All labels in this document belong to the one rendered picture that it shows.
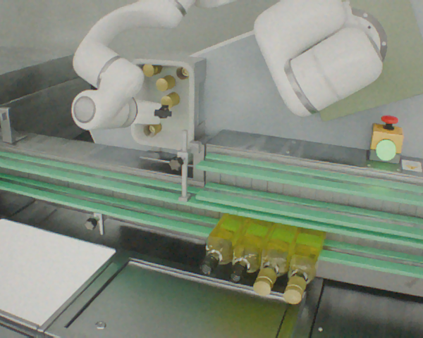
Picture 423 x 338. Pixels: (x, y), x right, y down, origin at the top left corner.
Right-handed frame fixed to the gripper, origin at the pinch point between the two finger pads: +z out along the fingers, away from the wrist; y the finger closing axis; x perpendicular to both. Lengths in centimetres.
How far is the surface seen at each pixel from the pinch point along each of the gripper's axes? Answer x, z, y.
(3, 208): -38, 8, -54
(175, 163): -9.7, -10.1, 11.6
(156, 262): -36.2, -2.2, 6.2
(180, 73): 9.5, 6.9, 2.7
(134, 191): -19.7, -2.6, -1.4
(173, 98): 3.2, 8.0, 1.4
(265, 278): -25.9, -20.4, 36.0
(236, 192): -16.0, 1.9, 22.5
